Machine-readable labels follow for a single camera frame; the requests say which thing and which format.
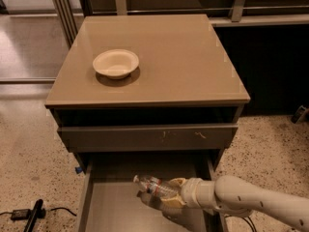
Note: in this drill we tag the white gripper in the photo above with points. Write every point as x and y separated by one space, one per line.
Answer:
190 192

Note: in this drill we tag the clear plastic water bottle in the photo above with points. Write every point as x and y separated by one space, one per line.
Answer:
155 187

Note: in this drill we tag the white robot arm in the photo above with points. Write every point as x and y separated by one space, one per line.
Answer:
233 196

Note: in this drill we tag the grey top drawer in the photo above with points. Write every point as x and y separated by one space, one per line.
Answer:
147 138

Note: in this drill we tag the open grey middle drawer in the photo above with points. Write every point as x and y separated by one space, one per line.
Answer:
111 202

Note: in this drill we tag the grey drawer cabinet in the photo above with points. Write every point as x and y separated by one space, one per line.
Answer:
184 77

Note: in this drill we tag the blue tape piece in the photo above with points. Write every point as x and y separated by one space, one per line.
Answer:
78 170

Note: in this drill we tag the black handheld device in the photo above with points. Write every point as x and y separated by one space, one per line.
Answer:
37 212

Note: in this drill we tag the white paper bowl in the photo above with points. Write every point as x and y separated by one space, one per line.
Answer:
116 63

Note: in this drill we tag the dark object on floor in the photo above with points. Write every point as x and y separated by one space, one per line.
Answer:
300 114

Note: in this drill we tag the black power adapter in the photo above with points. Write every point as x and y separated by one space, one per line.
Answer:
21 214

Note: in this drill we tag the metal shelf rack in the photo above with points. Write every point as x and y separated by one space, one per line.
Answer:
222 13

